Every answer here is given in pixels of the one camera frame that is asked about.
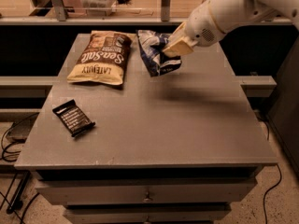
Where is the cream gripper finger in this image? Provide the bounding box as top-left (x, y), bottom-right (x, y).
top-left (163, 36), bottom-right (197, 58)
top-left (168, 21), bottom-right (187, 44)

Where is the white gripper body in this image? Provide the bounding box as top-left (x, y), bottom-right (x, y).
top-left (185, 2), bottom-right (225, 47)

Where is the blue chip bag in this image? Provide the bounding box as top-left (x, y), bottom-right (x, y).
top-left (136, 30), bottom-right (182, 77)

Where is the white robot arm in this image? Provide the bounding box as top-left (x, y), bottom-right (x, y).
top-left (163, 0), bottom-right (299, 57)

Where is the brown sea salt chip bag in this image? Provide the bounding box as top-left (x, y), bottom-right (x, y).
top-left (67, 31), bottom-right (135, 86)

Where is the clear plastic container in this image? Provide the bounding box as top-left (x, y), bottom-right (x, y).
top-left (80, 0), bottom-right (117, 17)

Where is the grey cabinet with drawers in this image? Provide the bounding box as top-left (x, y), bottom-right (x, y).
top-left (16, 34), bottom-right (277, 224)

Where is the black snack bar wrapper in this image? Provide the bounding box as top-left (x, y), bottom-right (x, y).
top-left (52, 100), bottom-right (95, 137)

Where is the grey power adapter box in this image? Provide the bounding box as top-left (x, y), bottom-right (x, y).
top-left (6, 119), bottom-right (35, 142)

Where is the metal railing frame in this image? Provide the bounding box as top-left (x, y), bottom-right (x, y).
top-left (0, 0), bottom-right (293, 26)

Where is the black cable right floor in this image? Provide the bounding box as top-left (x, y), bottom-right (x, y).
top-left (262, 163), bottom-right (283, 224)

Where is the black cables left floor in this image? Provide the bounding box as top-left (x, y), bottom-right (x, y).
top-left (0, 112), bottom-right (41, 224)

